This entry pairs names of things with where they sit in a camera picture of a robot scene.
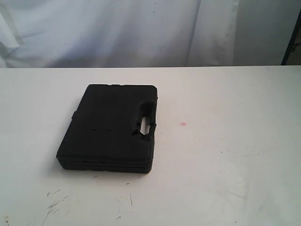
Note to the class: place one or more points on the black plastic tool case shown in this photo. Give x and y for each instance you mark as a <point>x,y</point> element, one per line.
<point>113,129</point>

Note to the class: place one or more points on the white backdrop curtain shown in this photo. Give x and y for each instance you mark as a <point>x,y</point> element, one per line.
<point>145,33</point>

